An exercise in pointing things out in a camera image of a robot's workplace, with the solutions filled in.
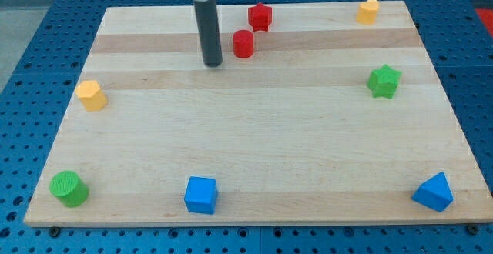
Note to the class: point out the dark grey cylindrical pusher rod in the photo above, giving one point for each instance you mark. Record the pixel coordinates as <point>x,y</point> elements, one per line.
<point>209,32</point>

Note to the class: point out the blue cube block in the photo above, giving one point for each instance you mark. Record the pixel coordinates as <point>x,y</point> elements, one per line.
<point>201,195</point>

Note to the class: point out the green cylinder block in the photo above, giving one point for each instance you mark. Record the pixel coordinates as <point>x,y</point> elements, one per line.
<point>69,188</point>

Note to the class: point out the green star block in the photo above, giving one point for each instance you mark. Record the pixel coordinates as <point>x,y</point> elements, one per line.
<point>383,82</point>

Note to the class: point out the light wooden board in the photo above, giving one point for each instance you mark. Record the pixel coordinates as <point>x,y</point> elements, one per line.
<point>292,135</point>

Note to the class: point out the red star block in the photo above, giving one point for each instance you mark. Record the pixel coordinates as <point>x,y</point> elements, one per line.
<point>260,17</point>

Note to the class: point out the yellow heart block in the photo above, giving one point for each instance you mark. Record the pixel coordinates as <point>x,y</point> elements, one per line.
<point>367,12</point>

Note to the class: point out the blue triangle block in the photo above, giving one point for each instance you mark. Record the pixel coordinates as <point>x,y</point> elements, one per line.
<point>435,193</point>

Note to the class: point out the yellow hexagon block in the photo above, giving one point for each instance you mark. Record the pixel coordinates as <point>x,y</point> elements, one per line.
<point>91,95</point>

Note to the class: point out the red cylinder block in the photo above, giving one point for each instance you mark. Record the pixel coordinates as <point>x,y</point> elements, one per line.
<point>243,44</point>

